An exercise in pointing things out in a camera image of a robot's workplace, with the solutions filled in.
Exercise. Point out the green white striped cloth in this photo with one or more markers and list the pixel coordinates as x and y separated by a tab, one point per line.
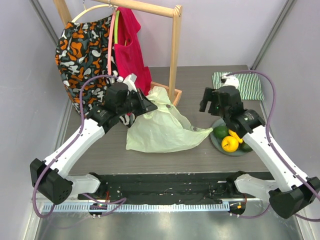
249	85

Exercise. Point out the grey green plate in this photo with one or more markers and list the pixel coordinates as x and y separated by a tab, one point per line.
217	141

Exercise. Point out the yellow pear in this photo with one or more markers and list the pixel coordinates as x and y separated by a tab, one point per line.
234	135

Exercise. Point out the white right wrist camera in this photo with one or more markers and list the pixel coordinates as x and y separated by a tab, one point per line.
230	81

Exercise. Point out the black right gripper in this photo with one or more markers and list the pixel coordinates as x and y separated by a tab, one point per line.
212	99

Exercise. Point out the green avocado right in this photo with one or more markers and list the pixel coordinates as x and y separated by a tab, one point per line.
245	147

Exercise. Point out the green clothes hanger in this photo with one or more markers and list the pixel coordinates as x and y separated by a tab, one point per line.
116	26

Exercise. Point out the yellow apple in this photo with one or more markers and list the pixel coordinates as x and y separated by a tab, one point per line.
229	144

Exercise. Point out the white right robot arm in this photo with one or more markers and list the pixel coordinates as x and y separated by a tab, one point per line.
292	189

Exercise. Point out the cream round hanger hoop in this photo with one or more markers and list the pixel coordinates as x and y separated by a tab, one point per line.
87	10

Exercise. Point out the green avocado print plastic bag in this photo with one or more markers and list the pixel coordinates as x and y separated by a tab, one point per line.
164	130

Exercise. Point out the pink clothes hanger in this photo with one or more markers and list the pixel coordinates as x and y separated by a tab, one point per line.
110	45

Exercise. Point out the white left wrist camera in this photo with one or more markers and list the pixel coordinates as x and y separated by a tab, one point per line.
129	81

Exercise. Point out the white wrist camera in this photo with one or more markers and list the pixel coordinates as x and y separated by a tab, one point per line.
230	81
129	81

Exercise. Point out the magenta red shirt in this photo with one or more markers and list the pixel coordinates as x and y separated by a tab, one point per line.
128	53

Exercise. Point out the orange black patterned garment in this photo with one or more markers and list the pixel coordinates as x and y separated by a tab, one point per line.
81	57

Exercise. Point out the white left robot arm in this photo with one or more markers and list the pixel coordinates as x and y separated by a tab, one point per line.
51	176

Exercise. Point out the green avocado left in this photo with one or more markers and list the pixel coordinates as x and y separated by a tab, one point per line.
220	132

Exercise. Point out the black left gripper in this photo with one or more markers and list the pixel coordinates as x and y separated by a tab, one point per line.
143	103

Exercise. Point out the green avocado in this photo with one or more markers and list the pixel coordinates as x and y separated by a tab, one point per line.
245	147
220	132

